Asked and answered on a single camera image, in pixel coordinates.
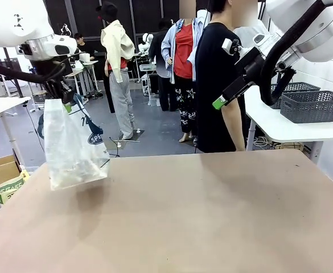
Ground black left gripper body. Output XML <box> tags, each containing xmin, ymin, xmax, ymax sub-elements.
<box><xmin>37</xmin><ymin>60</ymin><xmax>71</xmax><ymax>100</ymax></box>

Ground person in dark clothes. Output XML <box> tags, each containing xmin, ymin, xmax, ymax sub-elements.
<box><xmin>148</xmin><ymin>18</ymin><xmax>172</xmax><ymax>112</ymax></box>

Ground seated person in black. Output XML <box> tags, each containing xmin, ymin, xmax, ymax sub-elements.
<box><xmin>73</xmin><ymin>32</ymin><xmax>94</xmax><ymax>60</ymax></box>

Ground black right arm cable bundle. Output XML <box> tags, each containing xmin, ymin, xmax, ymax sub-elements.
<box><xmin>259</xmin><ymin>0</ymin><xmax>328</xmax><ymax>108</ymax></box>

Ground grey plastic lattice basket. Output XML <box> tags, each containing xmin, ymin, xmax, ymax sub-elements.
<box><xmin>279</xmin><ymin>90</ymin><xmax>333</xmax><ymax>124</ymax></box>
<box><xmin>270</xmin><ymin>81</ymin><xmax>321</xmax><ymax>110</ymax></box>

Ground white desk with legs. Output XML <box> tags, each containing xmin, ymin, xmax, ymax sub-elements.
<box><xmin>69</xmin><ymin>59</ymin><xmax>100</xmax><ymax>99</ymax></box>

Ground small white table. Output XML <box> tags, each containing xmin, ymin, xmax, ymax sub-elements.
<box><xmin>0</xmin><ymin>96</ymin><xmax>32</xmax><ymax>171</ymax></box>

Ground person in black T-shirt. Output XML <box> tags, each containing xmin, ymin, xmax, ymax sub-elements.
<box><xmin>196</xmin><ymin>0</ymin><xmax>258</xmax><ymax>154</ymax></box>

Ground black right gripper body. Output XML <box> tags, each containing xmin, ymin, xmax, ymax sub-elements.
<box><xmin>224</xmin><ymin>46</ymin><xmax>267</xmax><ymax>101</ymax></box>

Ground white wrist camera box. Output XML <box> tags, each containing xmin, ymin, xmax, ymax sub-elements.
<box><xmin>221</xmin><ymin>38</ymin><xmax>236</xmax><ymax>55</ymax></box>

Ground green white paper bag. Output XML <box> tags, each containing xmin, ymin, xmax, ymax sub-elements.
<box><xmin>0</xmin><ymin>169</ymin><xmax>30</xmax><ymax>205</ymax></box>

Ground white humanoid robot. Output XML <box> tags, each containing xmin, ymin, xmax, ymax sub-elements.
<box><xmin>139</xmin><ymin>32</ymin><xmax>155</xmax><ymax>53</ymax></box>

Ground black left arm cable bundle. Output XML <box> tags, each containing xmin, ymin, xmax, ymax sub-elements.
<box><xmin>0</xmin><ymin>56</ymin><xmax>68</xmax><ymax>85</ymax></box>

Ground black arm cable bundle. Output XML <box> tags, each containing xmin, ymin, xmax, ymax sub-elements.
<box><xmin>259</xmin><ymin>0</ymin><xmax>328</xmax><ymax>108</ymax></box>
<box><xmin>0</xmin><ymin>56</ymin><xmax>68</xmax><ymax>85</ymax></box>

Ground mannequin blue shirt red tee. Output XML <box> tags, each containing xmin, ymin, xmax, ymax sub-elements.
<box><xmin>161</xmin><ymin>10</ymin><xmax>205</xmax><ymax>143</ymax></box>

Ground large white table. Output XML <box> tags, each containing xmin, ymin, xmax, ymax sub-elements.
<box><xmin>244</xmin><ymin>82</ymin><xmax>333</xmax><ymax>164</ymax></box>

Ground brown cardboard stack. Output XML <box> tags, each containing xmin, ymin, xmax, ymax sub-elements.
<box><xmin>274</xmin><ymin>140</ymin><xmax>312</xmax><ymax>152</ymax></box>

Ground white floor storage bin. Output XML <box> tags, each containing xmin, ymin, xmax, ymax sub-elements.
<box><xmin>147</xmin><ymin>93</ymin><xmax>161</xmax><ymax>107</ymax></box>

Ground person's right forearm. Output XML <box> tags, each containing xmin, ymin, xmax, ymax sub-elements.
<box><xmin>221</xmin><ymin>113</ymin><xmax>246</xmax><ymax>152</ymax></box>

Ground transparent shopping bag navy handles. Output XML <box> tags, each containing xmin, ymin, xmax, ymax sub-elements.
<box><xmin>37</xmin><ymin>92</ymin><xmax>112</xmax><ymax>191</ymax></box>

